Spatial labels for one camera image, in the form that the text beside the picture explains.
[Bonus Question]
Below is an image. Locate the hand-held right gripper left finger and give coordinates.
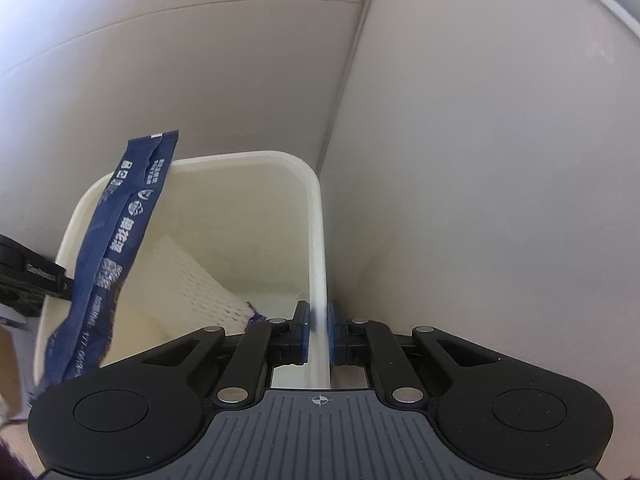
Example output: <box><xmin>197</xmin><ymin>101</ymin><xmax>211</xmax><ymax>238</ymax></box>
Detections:
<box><xmin>136</xmin><ymin>301</ymin><xmax>312</xmax><ymax>407</ymax></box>

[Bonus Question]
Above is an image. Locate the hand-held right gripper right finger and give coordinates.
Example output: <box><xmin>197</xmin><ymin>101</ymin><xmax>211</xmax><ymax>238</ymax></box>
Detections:
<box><xmin>327</xmin><ymin>300</ymin><xmax>502</xmax><ymax>406</ymax></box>

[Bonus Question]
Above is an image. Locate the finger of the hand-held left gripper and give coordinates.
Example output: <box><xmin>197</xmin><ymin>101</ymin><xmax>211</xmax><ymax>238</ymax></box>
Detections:
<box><xmin>0</xmin><ymin>232</ymin><xmax>69</xmax><ymax>319</ymax></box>

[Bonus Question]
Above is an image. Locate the dark blue snack wrapper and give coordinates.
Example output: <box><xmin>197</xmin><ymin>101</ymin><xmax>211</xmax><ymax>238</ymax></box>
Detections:
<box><xmin>27</xmin><ymin>129</ymin><xmax>180</xmax><ymax>402</ymax></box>

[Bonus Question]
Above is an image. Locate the white plastic bin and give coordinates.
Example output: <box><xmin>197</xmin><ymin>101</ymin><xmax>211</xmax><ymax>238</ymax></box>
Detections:
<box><xmin>32</xmin><ymin>150</ymin><xmax>334</xmax><ymax>397</ymax></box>

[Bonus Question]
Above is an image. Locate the purple wrapper scrap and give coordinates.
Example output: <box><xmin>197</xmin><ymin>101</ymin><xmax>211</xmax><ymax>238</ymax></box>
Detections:
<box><xmin>247</xmin><ymin>301</ymin><xmax>272</xmax><ymax>329</ymax></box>

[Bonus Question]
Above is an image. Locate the white perforated paper in bin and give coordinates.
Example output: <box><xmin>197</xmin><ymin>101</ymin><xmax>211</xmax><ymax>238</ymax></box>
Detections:
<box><xmin>144</xmin><ymin>237</ymin><xmax>267</xmax><ymax>332</ymax></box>

